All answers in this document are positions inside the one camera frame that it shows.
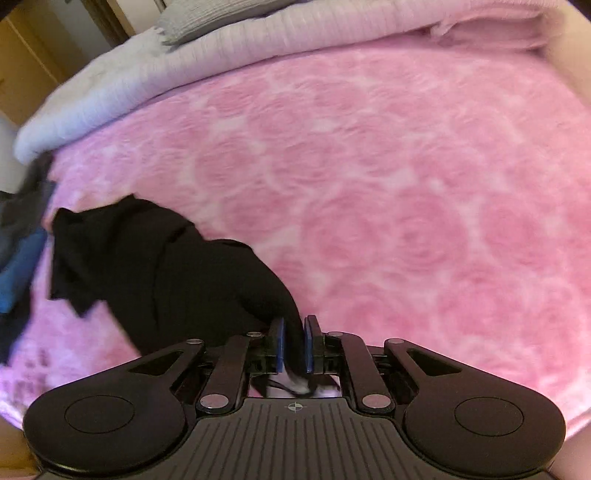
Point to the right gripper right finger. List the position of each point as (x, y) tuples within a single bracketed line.
[(322, 351)]

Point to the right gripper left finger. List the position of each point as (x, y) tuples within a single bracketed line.
[(267, 351)]

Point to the black garment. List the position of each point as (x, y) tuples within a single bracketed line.
[(165, 283)]

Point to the pink rose bedsheet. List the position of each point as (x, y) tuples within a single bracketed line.
[(398, 188)]

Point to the blue denim garment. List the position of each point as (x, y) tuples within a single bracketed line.
[(17, 274)]

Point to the dark grey garment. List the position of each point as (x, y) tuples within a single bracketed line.
[(22, 211)]

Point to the striped lavender folded quilt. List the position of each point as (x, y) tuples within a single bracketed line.
[(184, 47)]

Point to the grey checked pillow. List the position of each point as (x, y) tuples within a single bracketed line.
[(208, 16)]

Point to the wooden wardrobe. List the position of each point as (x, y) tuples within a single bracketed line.
[(44, 43)]

